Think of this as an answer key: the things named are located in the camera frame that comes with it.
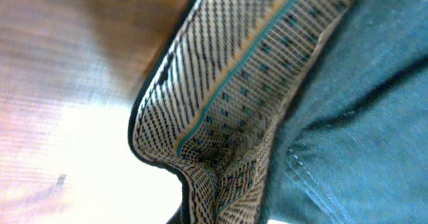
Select black shorts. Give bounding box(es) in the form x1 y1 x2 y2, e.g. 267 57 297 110
128 0 427 223

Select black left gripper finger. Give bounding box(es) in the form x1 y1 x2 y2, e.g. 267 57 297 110
167 207 183 224

